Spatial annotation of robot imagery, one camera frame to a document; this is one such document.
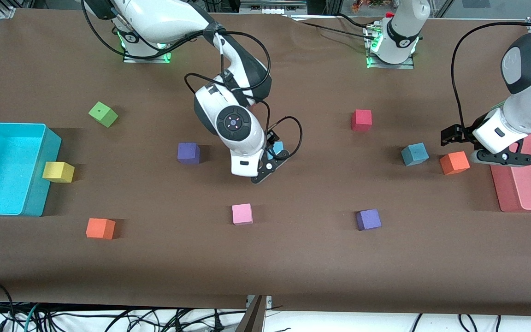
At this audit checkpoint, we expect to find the pink foam block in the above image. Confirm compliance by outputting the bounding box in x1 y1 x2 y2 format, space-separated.
232 203 254 226

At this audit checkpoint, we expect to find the black left base cable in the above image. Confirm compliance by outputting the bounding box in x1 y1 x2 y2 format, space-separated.
289 13 372 38

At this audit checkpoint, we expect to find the yellow foam block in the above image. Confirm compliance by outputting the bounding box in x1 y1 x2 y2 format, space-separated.
42 161 75 184

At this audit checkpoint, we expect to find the red foam block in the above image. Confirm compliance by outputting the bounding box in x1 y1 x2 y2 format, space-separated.
351 109 372 132

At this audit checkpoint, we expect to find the aluminium profile post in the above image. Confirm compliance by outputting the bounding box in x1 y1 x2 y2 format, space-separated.
236 295 273 332

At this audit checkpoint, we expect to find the purple foam block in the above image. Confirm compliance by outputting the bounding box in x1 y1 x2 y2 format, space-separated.
356 209 382 231
177 142 201 165

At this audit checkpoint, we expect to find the orange foam block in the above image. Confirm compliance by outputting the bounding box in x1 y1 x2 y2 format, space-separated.
86 218 116 240
440 151 471 176

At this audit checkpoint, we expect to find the green foam block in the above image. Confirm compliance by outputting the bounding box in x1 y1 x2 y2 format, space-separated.
88 101 119 128

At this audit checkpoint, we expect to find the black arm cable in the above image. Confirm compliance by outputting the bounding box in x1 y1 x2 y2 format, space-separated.
80 7 303 160
451 21 531 132

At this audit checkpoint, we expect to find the brown table cover sheet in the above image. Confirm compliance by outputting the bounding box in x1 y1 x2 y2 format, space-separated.
0 8 531 317

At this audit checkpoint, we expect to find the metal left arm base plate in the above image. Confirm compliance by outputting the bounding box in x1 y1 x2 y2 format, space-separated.
366 25 415 70

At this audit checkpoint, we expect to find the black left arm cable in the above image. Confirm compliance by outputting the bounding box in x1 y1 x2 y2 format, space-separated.
451 21 531 132

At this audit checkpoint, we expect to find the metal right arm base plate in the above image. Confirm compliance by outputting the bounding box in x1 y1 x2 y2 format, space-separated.
123 44 173 64

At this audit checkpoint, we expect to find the grey equipment box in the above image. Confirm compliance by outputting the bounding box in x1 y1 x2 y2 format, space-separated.
240 0 307 14

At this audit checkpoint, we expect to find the cyan plastic bin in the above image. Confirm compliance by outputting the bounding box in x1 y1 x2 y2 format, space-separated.
0 122 62 217

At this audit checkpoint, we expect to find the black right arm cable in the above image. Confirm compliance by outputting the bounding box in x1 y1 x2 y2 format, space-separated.
80 7 303 160

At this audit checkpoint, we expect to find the teal floor cable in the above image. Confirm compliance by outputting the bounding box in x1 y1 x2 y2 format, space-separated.
23 303 41 332

